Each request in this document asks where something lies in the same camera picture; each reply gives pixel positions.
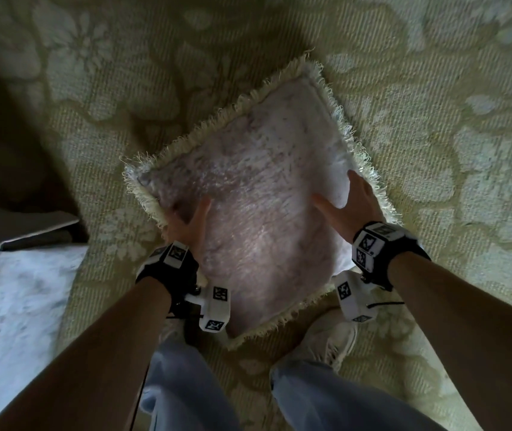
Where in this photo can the person's left hand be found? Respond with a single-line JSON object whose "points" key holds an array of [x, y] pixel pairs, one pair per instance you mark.
{"points": [[186, 233]]}

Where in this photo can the person's left white shoe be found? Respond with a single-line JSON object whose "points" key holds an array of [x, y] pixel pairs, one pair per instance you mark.
{"points": [[171, 328]]}

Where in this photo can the beige floral patterned rug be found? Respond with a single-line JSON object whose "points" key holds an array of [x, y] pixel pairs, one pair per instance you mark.
{"points": [[440, 107]]}

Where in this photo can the person's white shoe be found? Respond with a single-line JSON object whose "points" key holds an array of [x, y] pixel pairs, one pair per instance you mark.
{"points": [[171, 328], [327, 338]]}

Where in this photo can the person's right thumb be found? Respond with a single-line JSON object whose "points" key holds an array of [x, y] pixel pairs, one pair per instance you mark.
{"points": [[327, 208]]}

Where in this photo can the person's left thumb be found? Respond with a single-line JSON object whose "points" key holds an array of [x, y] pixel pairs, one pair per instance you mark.
{"points": [[203, 219]]}

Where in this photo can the person's left forearm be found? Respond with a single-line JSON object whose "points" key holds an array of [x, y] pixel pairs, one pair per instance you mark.
{"points": [[85, 368]]}

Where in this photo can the black wrist camera band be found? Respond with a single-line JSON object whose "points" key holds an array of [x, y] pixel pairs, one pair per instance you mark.
{"points": [[386, 246], [172, 269]]}

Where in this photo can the person's right leg in jeans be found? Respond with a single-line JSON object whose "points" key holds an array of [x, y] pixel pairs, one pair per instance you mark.
{"points": [[327, 399]]}

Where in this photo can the person's right forearm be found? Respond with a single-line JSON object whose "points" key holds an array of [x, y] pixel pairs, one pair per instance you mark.
{"points": [[476, 336]]}

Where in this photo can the white fabric cover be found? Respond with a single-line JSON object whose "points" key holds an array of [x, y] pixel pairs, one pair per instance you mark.
{"points": [[8, 327]]}

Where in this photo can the person's left leg in jeans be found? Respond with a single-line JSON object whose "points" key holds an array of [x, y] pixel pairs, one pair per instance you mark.
{"points": [[184, 390]]}

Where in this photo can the black left wrist camera band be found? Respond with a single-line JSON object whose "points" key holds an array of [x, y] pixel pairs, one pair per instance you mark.
{"points": [[172, 269]]}

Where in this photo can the white fringed fluffy cushion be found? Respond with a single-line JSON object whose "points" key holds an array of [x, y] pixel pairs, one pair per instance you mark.
{"points": [[260, 183]]}

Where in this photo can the black right wrist camera band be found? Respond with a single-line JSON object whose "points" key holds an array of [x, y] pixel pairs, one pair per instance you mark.
{"points": [[386, 246]]}

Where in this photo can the person's right white shoe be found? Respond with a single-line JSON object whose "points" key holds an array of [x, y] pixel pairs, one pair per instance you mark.
{"points": [[327, 338]]}

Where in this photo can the person's right hand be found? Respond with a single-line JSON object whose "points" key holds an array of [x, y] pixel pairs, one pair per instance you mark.
{"points": [[354, 210]]}

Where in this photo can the person's leg in jeans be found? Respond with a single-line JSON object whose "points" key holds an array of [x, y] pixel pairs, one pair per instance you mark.
{"points": [[327, 399], [184, 390]]}

